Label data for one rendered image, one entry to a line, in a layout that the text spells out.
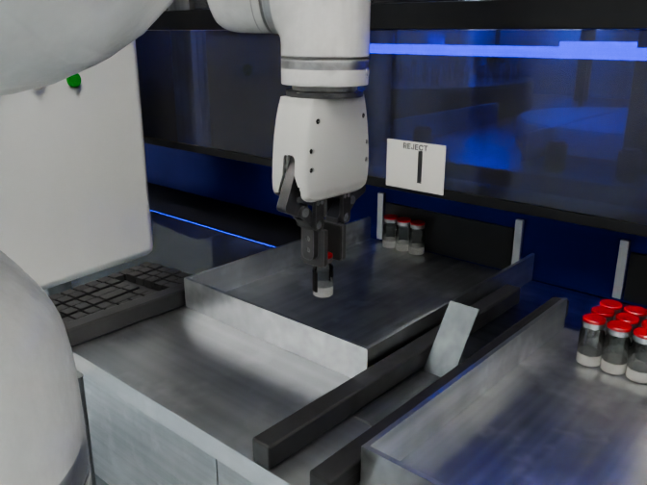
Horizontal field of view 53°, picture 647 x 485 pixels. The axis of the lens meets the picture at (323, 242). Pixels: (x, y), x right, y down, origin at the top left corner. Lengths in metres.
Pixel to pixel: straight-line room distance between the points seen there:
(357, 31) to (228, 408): 0.35
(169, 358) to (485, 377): 0.29
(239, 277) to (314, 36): 0.32
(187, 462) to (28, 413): 1.27
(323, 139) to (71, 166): 0.54
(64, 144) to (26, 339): 0.87
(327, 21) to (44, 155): 0.56
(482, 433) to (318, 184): 0.27
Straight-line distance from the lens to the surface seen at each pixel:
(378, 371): 0.57
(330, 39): 0.60
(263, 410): 0.56
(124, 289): 0.97
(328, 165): 0.62
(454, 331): 0.61
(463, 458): 0.51
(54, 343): 0.20
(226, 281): 0.78
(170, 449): 1.48
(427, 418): 0.51
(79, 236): 1.09
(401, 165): 0.82
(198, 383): 0.60
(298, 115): 0.61
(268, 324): 0.65
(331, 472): 0.46
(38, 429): 0.19
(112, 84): 1.10
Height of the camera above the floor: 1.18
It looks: 18 degrees down
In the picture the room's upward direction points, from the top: straight up
